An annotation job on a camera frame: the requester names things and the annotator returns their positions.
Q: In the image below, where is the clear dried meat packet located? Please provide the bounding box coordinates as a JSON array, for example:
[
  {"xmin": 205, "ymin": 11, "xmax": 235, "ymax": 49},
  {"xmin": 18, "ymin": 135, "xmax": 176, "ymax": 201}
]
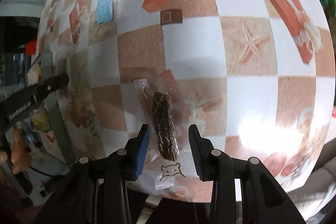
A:
[{"xmin": 134, "ymin": 78, "xmax": 197, "ymax": 190}]

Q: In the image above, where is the checkered tablecloth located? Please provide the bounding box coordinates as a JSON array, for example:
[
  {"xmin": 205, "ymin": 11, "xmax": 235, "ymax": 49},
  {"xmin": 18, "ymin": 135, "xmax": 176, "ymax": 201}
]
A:
[{"xmin": 38, "ymin": 0, "xmax": 335, "ymax": 191}]

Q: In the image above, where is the red bucket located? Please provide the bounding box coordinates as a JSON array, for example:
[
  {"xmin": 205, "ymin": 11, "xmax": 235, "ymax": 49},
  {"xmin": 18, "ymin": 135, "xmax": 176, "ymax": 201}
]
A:
[{"xmin": 25, "ymin": 40, "xmax": 37, "ymax": 56}]

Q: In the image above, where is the cardboard box tray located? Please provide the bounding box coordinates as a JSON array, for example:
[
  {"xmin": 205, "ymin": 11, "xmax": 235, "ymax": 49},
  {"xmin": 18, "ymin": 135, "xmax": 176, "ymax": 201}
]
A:
[{"xmin": 27, "ymin": 51, "xmax": 76, "ymax": 165}]

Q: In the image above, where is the person's left hand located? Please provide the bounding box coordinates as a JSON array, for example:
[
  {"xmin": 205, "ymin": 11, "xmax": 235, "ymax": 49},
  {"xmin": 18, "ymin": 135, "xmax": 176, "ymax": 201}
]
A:
[{"xmin": 11, "ymin": 126, "xmax": 31, "ymax": 175}]

